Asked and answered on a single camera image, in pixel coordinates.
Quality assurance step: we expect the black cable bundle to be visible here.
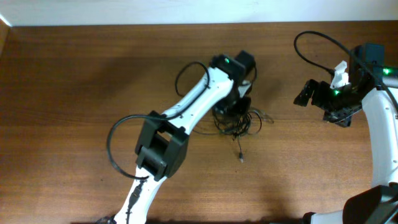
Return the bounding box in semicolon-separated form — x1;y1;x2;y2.
192;107;274;164

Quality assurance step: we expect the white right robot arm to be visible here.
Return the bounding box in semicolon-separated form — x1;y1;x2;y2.
294;44;397;223

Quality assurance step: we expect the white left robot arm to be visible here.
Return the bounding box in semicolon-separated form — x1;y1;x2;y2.
98;50;257;223

